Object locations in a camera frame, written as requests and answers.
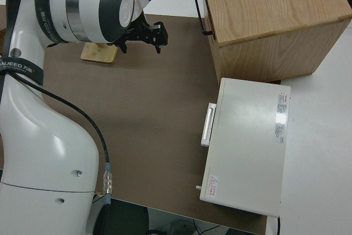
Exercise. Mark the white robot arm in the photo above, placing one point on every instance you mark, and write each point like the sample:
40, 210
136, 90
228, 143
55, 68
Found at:
41, 136

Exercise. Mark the wooden cabinet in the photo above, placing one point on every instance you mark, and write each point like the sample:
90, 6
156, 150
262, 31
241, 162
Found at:
275, 20

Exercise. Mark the white toaster oven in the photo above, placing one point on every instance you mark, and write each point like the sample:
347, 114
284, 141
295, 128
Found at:
247, 141

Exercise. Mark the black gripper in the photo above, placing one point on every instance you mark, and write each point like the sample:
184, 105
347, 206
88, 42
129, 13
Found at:
149, 35

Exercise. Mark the brown table mat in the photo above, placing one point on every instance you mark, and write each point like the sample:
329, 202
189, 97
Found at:
137, 108

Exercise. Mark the wooden mug stand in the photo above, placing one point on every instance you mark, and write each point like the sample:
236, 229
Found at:
99, 53

